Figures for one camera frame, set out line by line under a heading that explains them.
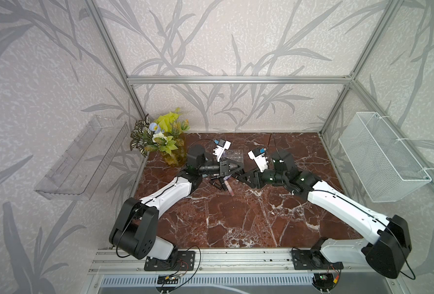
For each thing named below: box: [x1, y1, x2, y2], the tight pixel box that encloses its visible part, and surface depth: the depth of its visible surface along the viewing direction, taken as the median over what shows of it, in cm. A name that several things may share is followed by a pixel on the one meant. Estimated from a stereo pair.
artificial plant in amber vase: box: [129, 107, 190, 167], surface depth 90 cm
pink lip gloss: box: [224, 180, 235, 197], surface depth 96 cm
